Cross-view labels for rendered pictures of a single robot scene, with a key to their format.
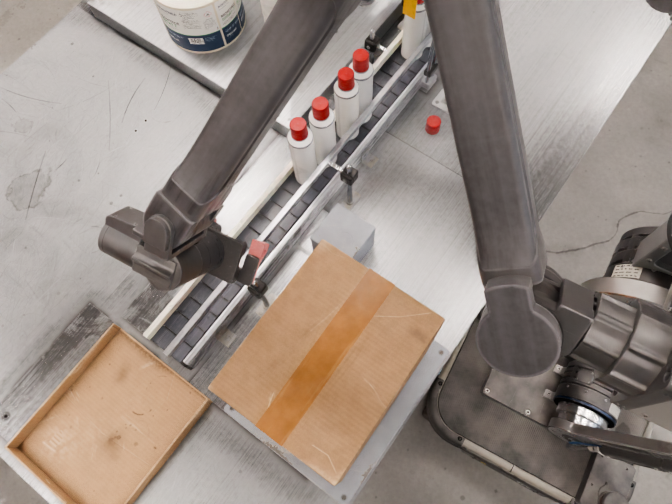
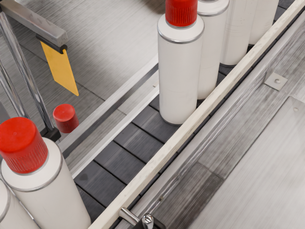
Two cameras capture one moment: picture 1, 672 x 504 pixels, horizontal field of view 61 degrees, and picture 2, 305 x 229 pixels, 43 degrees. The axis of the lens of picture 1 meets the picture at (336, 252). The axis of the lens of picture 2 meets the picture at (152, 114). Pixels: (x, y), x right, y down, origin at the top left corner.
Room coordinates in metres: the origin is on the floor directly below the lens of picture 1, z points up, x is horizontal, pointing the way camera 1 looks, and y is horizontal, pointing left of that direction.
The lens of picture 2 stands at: (1.08, -0.13, 1.33)
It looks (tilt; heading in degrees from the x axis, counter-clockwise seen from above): 54 degrees down; 180
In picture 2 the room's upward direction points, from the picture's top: 3 degrees counter-clockwise
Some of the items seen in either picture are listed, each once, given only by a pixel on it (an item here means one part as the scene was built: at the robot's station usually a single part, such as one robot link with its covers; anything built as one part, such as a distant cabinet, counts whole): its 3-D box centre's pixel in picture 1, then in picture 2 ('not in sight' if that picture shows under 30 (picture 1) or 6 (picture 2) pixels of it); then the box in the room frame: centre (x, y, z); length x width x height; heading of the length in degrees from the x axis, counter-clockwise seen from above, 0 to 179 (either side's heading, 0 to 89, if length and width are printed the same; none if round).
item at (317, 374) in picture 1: (331, 367); not in sight; (0.17, 0.03, 0.99); 0.30 x 0.24 x 0.27; 139
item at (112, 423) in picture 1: (110, 424); not in sight; (0.13, 0.47, 0.85); 0.30 x 0.26 x 0.04; 138
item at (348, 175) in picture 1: (341, 180); not in sight; (0.58, -0.03, 0.91); 0.07 x 0.03 x 0.16; 48
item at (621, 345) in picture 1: (623, 342); not in sight; (0.09, -0.26, 1.45); 0.09 x 0.08 x 0.12; 145
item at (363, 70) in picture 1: (360, 87); (179, 61); (0.76, -0.09, 0.98); 0.05 x 0.05 x 0.20
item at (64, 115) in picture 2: (433, 124); (66, 118); (0.73, -0.26, 0.85); 0.03 x 0.03 x 0.03
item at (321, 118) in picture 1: (323, 132); (238, 2); (0.66, 0.00, 0.98); 0.05 x 0.05 x 0.20
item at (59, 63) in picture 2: (410, 5); (58, 64); (0.86, -0.20, 1.09); 0.03 x 0.01 x 0.06; 48
